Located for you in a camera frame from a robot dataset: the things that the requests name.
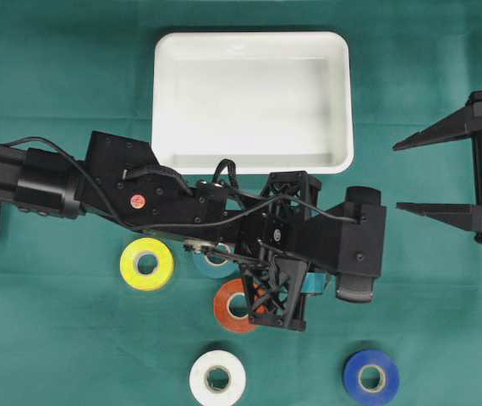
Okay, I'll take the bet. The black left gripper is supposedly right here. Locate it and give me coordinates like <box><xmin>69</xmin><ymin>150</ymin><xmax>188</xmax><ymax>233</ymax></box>
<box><xmin>223</xmin><ymin>171</ymin><xmax>334</xmax><ymax>332</ymax></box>

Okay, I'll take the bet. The white tape roll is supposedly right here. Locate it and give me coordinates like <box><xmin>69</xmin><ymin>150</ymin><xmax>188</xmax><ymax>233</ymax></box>
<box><xmin>189</xmin><ymin>350</ymin><xmax>247</xmax><ymax>406</ymax></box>

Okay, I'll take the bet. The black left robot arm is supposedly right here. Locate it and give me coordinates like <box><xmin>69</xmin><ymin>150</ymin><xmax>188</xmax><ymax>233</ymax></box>
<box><xmin>0</xmin><ymin>131</ymin><xmax>324</xmax><ymax>331</ymax></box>

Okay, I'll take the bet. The teal tape roll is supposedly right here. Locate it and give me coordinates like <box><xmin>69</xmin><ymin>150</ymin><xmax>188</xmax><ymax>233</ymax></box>
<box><xmin>192</xmin><ymin>246</ymin><xmax>238</xmax><ymax>279</ymax></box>

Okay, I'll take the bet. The red tape roll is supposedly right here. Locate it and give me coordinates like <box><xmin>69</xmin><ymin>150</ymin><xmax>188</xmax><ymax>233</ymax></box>
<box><xmin>213</xmin><ymin>278</ymin><xmax>257</xmax><ymax>334</ymax></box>

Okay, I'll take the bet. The yellow tape roll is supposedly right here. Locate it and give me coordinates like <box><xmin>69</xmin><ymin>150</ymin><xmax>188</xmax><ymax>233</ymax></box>
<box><xmin>119</xmin><ymin>238</ymin><xmax>174</xmax><ymax>291</ymax></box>

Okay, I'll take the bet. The blue tape roll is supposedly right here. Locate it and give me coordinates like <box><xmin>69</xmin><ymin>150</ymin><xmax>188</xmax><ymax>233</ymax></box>
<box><xmin>342</xmin><ymin>349</ymin><xmax>400</xmax><ymax>405</ymax></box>

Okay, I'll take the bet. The white rectangular plastic tray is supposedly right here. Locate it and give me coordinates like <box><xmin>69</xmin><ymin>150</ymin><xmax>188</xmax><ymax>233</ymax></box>
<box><xmin>151</xmin><ymin>31</ymin><xmax>354</xmax><ymax>174</ymax></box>

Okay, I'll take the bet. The green table cloth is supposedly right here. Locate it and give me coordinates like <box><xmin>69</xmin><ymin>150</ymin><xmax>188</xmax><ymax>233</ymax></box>
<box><xmin>0</xmin><ymin>1</ymin><xmax>482</xmax><ymax>405</ymax></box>

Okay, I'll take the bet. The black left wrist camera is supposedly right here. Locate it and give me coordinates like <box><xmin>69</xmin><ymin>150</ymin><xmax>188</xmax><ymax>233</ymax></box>
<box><xmin>308</xmin><ymin>184</ymin><xmax>388</xmax><ymax>305</ymax></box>

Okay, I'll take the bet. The black camera cable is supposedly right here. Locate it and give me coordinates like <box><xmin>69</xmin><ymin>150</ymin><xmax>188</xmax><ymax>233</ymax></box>
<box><xmin>0</xmin><ymin>135</ymin><xmax>359</xmax><ymax>233</ymax></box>

